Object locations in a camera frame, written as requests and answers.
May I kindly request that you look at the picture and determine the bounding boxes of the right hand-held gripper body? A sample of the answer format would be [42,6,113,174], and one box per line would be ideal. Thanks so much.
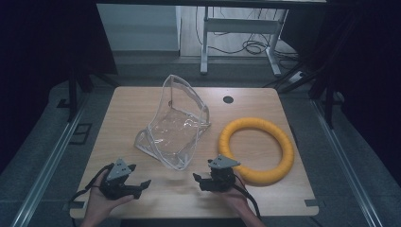
[200,153,241,194]

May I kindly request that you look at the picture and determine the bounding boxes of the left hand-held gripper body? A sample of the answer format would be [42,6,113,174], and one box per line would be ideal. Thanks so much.
[99,157,143,201]

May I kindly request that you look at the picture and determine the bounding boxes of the clear plastic zipper bag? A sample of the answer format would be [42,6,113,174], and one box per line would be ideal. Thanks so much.
[133,74,212,171]

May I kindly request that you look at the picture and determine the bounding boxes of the yellow foam ring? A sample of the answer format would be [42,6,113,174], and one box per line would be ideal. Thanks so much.
[218,116,295,186]

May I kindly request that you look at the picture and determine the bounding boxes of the person's right hand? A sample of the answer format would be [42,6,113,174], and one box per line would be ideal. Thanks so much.
[217,171,253,218]

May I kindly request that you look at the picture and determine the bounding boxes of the person's left hand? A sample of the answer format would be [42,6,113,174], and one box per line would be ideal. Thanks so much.
[82,171,135,220]

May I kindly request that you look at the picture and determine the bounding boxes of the black metal stand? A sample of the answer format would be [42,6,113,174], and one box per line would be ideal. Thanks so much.
[57,67,121,123]
[262,61,346,130]

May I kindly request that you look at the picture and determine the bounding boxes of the grey tape strip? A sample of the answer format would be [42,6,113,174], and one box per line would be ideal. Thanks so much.
[304,199,326,208]

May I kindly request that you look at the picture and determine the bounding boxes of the white power strip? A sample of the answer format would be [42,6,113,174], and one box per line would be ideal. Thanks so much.
[288,70,307,84]

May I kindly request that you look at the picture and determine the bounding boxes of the dark curtain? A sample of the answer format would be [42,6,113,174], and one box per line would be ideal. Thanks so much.
[283,0,401,187]
[0,0,118,173]

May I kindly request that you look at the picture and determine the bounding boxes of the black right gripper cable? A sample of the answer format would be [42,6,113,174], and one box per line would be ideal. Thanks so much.
[233,174,263,221]

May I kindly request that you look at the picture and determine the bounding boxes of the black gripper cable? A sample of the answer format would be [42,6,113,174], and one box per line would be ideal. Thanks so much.
[233,174,263,221]
[69,163,114,227]

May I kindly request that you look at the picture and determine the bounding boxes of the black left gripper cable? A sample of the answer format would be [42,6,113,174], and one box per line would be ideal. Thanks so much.
[69,163,114,227]

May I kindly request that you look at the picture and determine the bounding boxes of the black floor bracket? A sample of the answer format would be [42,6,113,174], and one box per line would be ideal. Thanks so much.
[69,122,94,147]

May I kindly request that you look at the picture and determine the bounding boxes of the silver floor rail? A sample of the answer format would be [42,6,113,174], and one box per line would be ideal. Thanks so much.
[309,98,384,227]
[10,94,91,227]

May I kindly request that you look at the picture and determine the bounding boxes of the black floor cables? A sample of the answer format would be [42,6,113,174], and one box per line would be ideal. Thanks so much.
[195,6,301,62]

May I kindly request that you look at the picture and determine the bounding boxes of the white metal desk frame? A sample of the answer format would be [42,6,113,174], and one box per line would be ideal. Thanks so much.
[200,6,289,77]

